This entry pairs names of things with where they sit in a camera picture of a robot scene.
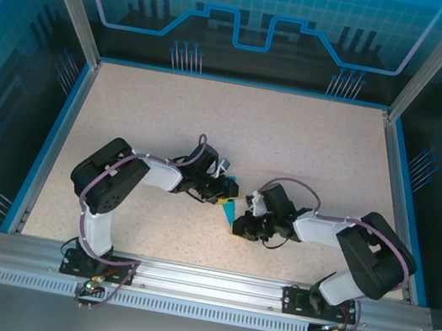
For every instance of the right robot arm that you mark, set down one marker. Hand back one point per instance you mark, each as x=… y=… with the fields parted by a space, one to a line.
x=321 y=230

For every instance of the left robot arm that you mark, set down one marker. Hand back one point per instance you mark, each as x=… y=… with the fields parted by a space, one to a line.
x=159 y=174

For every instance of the aluminium mounting rail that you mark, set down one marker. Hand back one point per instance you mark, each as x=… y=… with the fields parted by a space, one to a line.
x=209 y=283

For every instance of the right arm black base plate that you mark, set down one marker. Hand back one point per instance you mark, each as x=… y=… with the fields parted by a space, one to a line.
x=291 y=300

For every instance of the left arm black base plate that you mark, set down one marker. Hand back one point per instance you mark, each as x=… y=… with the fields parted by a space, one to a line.
x=122 y=264

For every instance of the aluminium side rail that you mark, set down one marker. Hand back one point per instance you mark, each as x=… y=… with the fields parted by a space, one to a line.
x=395 y=170
x=72 y=113

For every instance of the aluminium frame post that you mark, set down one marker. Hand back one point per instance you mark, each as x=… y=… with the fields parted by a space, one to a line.
x=79 y=12
x=425 y=73

